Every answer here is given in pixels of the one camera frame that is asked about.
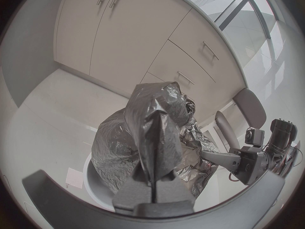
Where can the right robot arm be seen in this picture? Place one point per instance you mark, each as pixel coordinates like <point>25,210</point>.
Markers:
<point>283,137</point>

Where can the window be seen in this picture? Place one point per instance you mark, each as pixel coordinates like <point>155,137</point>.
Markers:
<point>238,27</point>

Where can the black plastic bag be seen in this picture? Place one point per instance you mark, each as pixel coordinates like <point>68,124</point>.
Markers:
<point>114,147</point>

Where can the beige cabinet with drawers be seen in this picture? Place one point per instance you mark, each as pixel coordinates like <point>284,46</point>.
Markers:
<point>119,44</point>

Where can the white trash bin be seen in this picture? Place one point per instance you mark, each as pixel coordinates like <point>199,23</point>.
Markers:
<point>93,185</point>

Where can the grey padded white chair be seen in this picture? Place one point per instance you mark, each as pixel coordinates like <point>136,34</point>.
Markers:
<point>250,106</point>

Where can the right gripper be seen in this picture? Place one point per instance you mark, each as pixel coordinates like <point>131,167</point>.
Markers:
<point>252,163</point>

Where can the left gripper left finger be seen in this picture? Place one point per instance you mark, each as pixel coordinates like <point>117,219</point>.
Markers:
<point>133,189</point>

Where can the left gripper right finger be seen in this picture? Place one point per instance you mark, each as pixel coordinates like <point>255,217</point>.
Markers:
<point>176,192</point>

